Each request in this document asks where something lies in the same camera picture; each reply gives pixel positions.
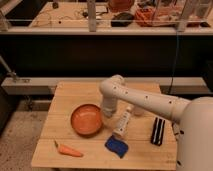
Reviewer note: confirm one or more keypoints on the orange ceramic bowl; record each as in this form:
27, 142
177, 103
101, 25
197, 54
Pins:
86, 119

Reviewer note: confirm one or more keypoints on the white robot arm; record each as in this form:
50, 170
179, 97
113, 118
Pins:
194, 117

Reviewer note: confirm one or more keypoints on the white tube bottle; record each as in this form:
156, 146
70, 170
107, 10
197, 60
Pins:
122, 123

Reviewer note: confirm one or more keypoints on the blue sponge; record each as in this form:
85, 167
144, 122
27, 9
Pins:
117, 146

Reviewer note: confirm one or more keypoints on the black and white striped block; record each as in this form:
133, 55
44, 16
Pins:
158, 132

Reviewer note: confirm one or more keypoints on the black object on bench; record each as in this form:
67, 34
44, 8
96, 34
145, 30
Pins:
122, 20

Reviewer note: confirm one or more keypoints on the orange toy carrot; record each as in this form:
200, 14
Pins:
65, 150

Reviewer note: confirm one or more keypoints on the orange bucket on bench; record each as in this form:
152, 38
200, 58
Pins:
120, 5

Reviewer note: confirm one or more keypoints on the orange crate on bench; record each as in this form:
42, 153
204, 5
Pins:
157, 17

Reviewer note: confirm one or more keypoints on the white post on bench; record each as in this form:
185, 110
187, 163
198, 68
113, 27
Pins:
91, 7

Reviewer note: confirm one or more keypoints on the metal clamp bracket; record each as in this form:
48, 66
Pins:
12, 74

